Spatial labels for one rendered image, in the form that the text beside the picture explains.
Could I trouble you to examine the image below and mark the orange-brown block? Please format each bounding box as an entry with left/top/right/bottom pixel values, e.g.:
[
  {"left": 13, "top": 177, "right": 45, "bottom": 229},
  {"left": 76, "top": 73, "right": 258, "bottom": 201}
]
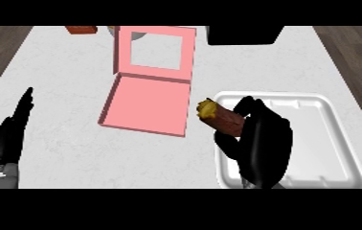
[{"left": 63, "top": 26, "right": 99, "bottom": 35}]

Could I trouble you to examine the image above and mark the brown sweet potato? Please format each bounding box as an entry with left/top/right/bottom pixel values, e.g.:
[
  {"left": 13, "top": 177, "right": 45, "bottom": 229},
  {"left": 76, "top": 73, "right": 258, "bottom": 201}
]
[{"left": 196, "top": 97, "right": 246, "bottom": 138}]

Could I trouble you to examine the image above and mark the white tray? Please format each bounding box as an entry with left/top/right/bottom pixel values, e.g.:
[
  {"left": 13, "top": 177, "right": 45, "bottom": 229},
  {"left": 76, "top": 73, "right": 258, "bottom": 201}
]
[{"left": 212, "top": 91, "right": 362, "bottom": 190}]

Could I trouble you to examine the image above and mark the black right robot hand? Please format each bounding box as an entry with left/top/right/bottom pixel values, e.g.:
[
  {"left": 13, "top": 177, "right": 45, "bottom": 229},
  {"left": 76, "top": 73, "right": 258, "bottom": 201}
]
[{"left": 214, "top": 95, "right": 294, "bottom": 190}]

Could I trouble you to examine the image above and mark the pink cardboard box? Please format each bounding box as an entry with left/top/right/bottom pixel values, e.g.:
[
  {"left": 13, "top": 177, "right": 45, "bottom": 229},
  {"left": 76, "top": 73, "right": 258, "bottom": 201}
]
[{"left": 96, "top": 26, "right": 198, "bottom": 138}]

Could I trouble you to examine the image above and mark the grey round object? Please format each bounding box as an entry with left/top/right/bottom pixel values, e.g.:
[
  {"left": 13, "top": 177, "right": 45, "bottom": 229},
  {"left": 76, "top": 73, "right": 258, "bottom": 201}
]
[{"left": 106, "top": 26, "right": 147, "bottom": 42}]

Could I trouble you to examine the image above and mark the black appliance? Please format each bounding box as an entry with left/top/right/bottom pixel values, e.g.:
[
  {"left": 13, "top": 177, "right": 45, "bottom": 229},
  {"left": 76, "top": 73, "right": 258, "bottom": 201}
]
[{"left": 205, "top": 26, "right": 285, "bottom": 46}]

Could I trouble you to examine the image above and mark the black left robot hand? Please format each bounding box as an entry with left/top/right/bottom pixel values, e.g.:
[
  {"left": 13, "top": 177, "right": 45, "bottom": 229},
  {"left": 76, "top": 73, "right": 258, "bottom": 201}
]
[{"left": 0, "top": 86, "right": 35, "bottom": 167}]

